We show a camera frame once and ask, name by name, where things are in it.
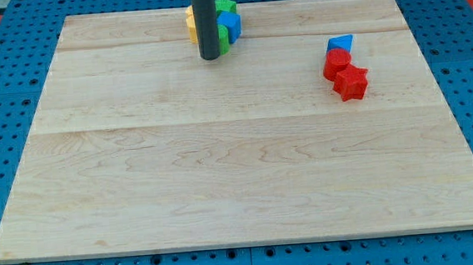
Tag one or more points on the green round block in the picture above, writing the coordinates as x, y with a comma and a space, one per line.
223, 39

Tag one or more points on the large wooden board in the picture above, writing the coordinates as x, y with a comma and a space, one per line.
139, 146

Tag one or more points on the blue cube block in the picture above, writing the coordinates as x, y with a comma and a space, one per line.
232, 22

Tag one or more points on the yellow block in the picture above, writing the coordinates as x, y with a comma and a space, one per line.
191, 24

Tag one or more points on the red cylinder block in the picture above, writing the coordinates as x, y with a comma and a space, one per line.
336, 60

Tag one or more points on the red star block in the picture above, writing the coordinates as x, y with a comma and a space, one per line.
351, 83

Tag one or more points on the green star block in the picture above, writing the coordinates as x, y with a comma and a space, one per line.
224, 6

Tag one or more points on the blue triangle block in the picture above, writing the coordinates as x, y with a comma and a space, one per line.
343, 42

